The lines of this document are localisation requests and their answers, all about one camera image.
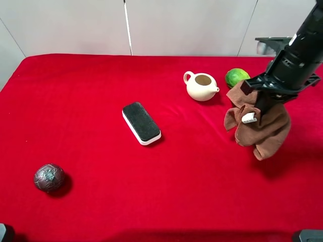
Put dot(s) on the black device left corner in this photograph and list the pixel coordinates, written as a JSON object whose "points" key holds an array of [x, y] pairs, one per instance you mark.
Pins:
{"points": [[7, 233]]}

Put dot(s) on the red velvet table cloth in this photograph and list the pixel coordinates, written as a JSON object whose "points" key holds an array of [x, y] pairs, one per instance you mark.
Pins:
{"points": [[193, 184]]}

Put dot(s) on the black white board eraser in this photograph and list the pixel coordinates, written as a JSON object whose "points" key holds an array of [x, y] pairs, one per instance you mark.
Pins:
{"points": [[141, 123]]}

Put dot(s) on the black device right corner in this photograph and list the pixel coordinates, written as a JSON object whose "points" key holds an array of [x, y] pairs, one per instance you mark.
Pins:
{"points": [[308, 235]]}

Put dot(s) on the green lime fruit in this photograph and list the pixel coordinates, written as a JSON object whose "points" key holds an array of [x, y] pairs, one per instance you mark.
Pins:
{"points": [[235, 75]]}

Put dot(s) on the brown towel cloth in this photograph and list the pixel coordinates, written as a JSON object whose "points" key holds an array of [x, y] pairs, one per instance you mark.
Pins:
{"points": [[264, 132]]}

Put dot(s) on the dark red textured ball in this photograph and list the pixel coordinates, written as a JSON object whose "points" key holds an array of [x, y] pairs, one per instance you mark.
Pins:
{"points": [[49, 178]]}

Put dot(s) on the black device corner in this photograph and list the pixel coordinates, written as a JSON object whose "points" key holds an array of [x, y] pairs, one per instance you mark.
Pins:
{"points": [[7, 233], [308, 235]]}

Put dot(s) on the cream ceramic teapot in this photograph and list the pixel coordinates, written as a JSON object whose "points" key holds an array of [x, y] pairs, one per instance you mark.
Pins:
{"points": [[200, 86]]}

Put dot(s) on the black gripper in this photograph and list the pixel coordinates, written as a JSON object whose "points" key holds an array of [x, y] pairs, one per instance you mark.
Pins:
{"points": [[283, 80]]}

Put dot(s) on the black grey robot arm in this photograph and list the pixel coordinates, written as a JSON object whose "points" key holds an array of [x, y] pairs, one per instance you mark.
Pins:
{"points": [[304, 46]]}

